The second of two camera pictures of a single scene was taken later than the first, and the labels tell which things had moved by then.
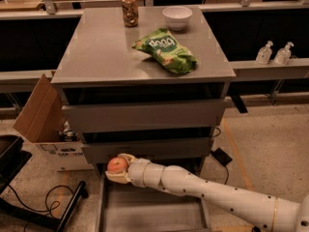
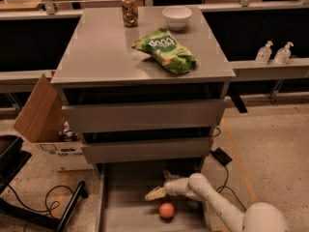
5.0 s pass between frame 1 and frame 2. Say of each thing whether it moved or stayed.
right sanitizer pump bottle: stayed
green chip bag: stayed
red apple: moved
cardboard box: stayed
